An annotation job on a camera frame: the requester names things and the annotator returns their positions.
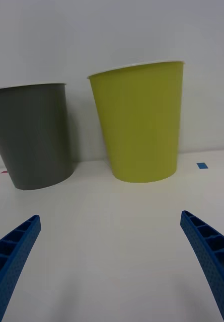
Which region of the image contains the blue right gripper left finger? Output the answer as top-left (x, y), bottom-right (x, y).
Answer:
top-left (0, 214), bottom-right (42, 322)

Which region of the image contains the yellow-green plastic waste bin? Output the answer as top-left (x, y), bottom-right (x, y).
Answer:
top-left (87, 60), bottom-right (187, 184)

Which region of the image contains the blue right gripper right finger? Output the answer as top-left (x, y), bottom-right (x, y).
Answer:
top-left (180, 210), bottom-right (224, 322)

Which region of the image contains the grey plastic waste bin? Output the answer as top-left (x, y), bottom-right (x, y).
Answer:
top-left (0, 83), bottom-right (74, 191)

